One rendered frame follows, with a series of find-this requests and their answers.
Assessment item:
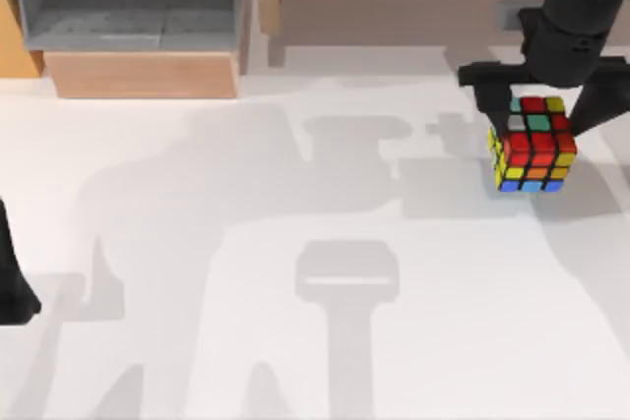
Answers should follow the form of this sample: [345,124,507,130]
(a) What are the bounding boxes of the multicoloured puzzle cube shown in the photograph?
[486,94,579,194]

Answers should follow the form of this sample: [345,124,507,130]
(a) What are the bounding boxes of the pale wooden open shelf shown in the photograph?
[254,0,548,68]

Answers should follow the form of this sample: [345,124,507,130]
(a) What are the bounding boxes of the pale wooden drawer front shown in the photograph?
[42,49,241,99]

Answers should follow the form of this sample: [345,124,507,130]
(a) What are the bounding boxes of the orange-brown wooden cupboard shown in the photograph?
[0,0,46,80]

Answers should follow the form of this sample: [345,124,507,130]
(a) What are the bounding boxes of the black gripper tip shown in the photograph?
[0,198,43,329]

